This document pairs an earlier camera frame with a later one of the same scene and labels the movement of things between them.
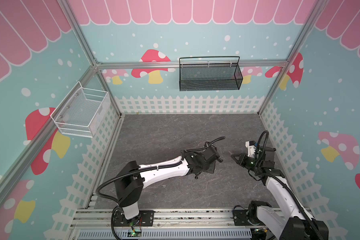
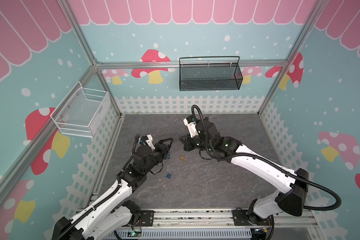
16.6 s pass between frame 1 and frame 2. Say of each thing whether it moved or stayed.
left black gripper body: moved
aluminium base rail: stayed
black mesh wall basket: stayed
